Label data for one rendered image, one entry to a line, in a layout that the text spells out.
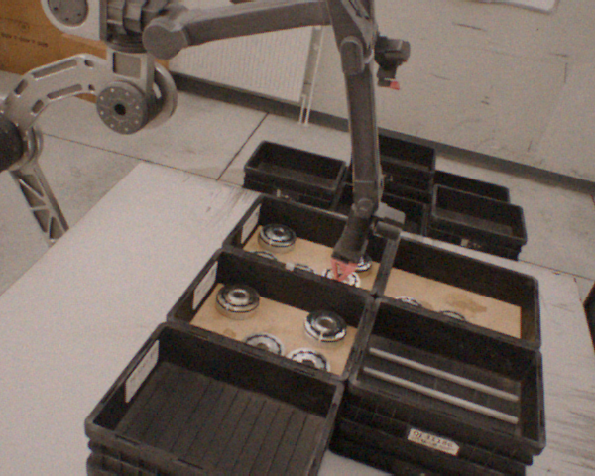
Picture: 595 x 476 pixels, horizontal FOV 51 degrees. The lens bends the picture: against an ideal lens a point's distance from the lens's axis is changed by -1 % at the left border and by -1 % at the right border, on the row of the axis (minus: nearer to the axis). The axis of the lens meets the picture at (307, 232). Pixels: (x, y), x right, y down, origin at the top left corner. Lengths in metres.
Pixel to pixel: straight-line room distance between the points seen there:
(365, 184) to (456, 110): 3.17
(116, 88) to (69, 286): 0.54
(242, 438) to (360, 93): 0.71
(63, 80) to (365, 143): 0.93
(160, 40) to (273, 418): 0.79
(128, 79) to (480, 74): 3.11
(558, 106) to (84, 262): 3.46
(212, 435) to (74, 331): 0.53
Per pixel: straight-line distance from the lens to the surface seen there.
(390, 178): 2.97
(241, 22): 1.25
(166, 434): 1.26
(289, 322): 1.51
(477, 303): 1.76
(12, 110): 2.04
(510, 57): 4.42
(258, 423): 1.29
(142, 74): 1.68
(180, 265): 1.85
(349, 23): 1.18
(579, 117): 4.61
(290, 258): 1.71
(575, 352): 1.99
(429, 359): 1.53
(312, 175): 2.88
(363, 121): 1.29
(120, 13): 1.34
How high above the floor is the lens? 1.83
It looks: 33 degrees down
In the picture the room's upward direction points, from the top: 12 degrees clockwise
